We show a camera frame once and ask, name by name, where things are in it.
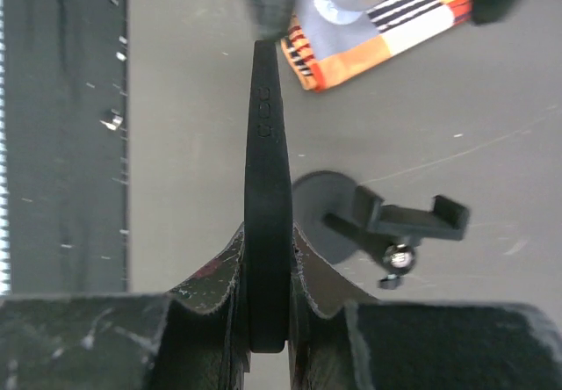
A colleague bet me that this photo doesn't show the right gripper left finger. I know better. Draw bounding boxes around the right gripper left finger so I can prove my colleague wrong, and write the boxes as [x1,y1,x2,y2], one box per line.
[1,231,249,389]

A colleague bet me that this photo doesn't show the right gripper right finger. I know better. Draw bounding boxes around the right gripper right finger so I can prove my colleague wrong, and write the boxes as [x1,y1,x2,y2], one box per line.
[289,230,561,389]

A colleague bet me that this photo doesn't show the black smartphone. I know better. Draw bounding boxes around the black smartphone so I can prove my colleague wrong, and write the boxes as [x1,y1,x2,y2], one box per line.
[244,40,293,353]

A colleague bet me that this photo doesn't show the black phone stand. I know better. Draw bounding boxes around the black phone stand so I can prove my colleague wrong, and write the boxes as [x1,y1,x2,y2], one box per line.
[292,170,471,290]

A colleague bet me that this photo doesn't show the patterned orange red cloth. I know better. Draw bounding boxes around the patterned orange red cloth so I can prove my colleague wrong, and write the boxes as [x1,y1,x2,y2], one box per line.
[280,0,472,91]

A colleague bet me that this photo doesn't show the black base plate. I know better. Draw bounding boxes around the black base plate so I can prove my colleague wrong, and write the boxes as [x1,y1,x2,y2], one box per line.
[4,0,128,294]

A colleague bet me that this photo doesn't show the slotted grey cable duct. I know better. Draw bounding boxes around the slotted grey cable duct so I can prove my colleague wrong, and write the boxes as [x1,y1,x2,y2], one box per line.
[0,0,11,295]

